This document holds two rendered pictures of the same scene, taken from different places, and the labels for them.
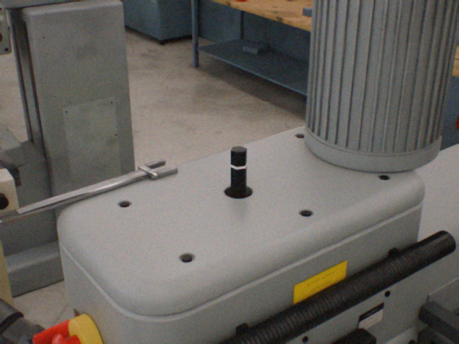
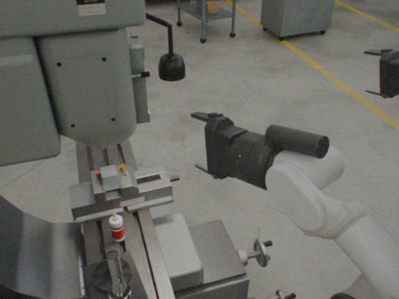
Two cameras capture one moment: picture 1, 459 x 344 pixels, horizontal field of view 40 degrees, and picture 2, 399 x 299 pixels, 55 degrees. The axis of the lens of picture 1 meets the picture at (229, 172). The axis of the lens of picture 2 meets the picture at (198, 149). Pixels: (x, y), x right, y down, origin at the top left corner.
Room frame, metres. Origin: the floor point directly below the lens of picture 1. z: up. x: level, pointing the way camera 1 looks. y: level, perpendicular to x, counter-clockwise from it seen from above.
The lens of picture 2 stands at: (1.45, 0.51, 1.89)
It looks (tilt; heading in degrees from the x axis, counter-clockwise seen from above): 36 degrees down; 199
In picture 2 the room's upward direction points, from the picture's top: straight up
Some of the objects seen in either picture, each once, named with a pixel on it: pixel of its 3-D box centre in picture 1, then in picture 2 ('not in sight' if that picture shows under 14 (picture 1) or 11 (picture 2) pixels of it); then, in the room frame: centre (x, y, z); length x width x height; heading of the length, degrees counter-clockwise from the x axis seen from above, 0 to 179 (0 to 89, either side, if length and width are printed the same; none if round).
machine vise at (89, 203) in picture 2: not in sight; (120, 188); (0.58, -0.08, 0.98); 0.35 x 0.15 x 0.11; 128
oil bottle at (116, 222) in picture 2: not in sight; (116, 225); (0.74, 0.00, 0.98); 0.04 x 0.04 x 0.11
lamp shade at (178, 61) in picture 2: not in sight; (171, 64); (0.58, 0.14, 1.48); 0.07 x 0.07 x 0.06
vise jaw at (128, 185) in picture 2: not in sight; (126, 179); (0.56, -0.06, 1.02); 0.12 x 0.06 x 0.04; 38
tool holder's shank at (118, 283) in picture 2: not in sight; (116, 273); (1.06, 0.21, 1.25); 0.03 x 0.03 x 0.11
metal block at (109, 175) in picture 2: not in sight; (109, 177); (0.60, -0.10, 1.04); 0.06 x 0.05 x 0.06; 38
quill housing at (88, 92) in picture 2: not in sight; (91, 81); (0.72, -0.02, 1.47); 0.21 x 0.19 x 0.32; 36
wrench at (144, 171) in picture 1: (91, 190); not in sight; (0.71, 0.18, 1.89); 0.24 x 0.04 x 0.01; 127
